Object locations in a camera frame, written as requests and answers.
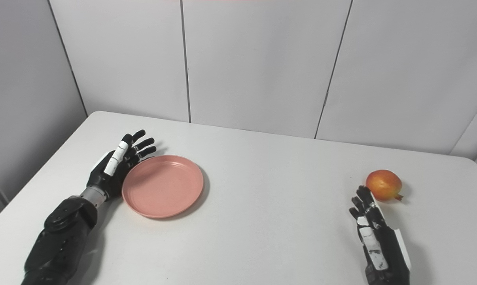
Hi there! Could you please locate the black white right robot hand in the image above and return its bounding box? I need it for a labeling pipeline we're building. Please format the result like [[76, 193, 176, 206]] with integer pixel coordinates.
[[349, 185, 412, 285]]

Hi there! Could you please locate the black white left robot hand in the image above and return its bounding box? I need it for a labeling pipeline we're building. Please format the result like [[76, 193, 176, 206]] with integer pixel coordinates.
[[86, 129, 157, 200]]

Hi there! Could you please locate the red orange pomegranate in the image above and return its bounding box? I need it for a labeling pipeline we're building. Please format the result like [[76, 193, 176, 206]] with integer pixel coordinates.
[[366, 170, 403, 201]]

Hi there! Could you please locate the pink round plate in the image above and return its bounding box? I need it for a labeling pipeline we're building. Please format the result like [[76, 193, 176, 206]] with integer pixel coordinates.
[[122, 155, 204, 219]]

